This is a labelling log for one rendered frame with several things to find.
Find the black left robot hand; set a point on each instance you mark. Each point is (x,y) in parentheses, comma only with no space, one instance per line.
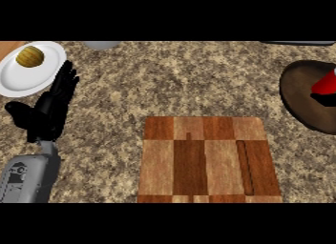
(48,111)

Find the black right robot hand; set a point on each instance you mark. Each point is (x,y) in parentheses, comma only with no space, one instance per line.
(335,99)

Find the red can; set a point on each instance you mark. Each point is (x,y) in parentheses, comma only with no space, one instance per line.
(330,81)

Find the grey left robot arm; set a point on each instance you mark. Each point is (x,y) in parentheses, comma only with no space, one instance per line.
(27,178)

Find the dark brown pan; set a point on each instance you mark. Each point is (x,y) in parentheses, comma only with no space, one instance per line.
(307,111)

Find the wooden patchwork cutting board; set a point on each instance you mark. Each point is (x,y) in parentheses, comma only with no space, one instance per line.
(208,162)

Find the white round plate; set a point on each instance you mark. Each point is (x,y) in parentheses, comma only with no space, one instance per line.
(20,79)

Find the yellow-brown round fruit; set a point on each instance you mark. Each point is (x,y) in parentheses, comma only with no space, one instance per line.
(30,56)

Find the dark grey flat appliance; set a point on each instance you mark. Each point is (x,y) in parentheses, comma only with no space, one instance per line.
(298,43)

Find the grey bowl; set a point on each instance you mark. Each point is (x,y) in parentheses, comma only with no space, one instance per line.
(101,45)

